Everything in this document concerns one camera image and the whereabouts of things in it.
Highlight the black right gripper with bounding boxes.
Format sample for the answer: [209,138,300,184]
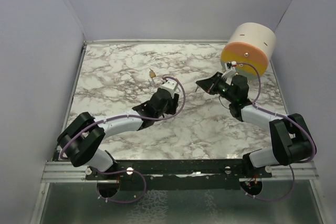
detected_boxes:
[196,72,236,103]

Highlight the small brass padlock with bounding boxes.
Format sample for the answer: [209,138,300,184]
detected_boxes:
[148,69,156,87]

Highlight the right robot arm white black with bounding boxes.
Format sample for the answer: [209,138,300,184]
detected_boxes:
[196,72,316,177]

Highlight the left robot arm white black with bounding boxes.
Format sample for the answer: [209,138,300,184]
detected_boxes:
[57,87,179,179]

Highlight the round mini drawer cabinet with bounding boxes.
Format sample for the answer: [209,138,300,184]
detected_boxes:
[220,23,276,81]

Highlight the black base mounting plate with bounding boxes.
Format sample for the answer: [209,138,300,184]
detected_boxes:
[86,159,272,191]

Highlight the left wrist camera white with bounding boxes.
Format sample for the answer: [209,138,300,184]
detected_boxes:
[160,78,178,96]

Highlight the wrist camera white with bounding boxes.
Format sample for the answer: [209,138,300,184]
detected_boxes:
[222,61,237,80]
[160,78,178,96]

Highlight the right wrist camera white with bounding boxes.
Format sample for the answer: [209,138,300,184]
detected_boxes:
[222,61,237,80]

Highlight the aluminium frame rail front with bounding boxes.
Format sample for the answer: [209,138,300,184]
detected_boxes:
[42,159,319,183]

